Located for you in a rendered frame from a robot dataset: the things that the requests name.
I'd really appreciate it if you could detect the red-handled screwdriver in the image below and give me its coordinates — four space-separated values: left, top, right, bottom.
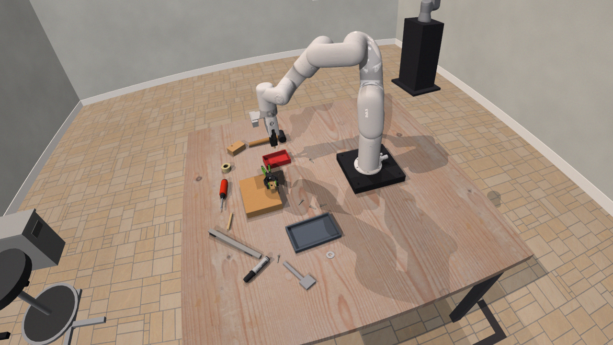
219 179 228 209

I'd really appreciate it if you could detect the red open-top tray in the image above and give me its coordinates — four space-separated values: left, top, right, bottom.
262 149 291 170

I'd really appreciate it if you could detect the light brown wooden board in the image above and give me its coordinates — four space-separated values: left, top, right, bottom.
239 174 283 218

